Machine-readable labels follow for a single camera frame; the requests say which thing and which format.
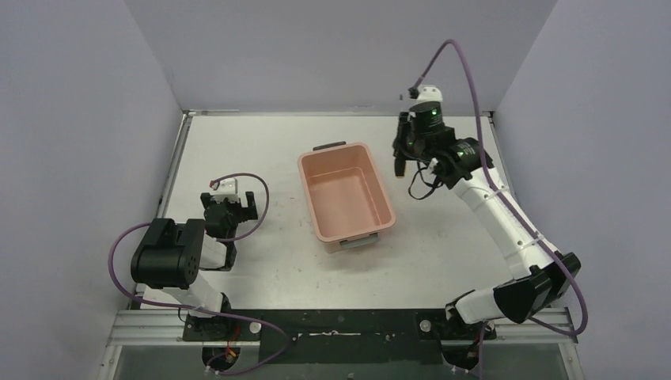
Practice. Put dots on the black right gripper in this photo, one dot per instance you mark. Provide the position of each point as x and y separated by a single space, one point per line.
407 125

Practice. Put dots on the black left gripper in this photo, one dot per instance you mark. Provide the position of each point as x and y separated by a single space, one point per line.
227 204

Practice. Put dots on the yellow black handled screwdriver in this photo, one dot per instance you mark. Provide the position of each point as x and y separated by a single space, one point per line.
400 167

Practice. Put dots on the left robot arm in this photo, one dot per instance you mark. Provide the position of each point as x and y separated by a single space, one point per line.
172 257

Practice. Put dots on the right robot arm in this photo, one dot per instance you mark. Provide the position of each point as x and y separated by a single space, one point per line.
540 273

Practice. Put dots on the pink plastic bin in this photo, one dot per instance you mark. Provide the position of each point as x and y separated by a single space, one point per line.
346 196

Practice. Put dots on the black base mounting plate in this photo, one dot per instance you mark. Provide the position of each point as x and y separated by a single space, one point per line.
366 350

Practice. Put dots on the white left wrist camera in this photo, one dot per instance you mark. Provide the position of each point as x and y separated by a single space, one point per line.
225 189

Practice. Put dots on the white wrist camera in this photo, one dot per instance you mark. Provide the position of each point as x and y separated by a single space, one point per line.
425 93
225 189

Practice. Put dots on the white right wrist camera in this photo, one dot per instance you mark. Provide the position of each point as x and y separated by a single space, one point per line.
425 93

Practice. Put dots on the aluminium front frame rail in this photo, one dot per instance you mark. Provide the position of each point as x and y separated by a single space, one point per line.
166 327

